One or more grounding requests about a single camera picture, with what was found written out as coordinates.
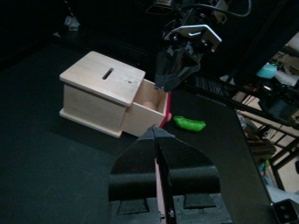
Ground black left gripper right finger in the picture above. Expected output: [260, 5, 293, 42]
[152, 126, 233, 224]

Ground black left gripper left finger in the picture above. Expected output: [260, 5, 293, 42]
[106, 126, 164, 224]

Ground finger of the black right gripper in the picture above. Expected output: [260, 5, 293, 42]
[153, 47, 184, 93]
[173, 47, 203, 89]

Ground green toy pea pod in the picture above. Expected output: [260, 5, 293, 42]
[172, 115, 207, 132]

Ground wooden drawer with pink front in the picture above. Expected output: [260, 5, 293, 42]
[121, 78, 173, 137]

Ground teal round container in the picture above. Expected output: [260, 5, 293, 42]
[256, 63, 279, 80]

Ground wooden box with coin slot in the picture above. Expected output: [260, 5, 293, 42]
[58, 51, 146, 138]

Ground black metal rack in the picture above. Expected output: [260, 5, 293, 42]
[232, 43, 299, 191]

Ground black box with round holes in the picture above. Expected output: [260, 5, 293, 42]
[269, 199, 299, 224]

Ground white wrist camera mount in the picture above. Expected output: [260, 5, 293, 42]
[162, 24, 223, 53]

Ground black printed frame rail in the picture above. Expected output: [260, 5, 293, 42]
[181, 73, 299, 128]

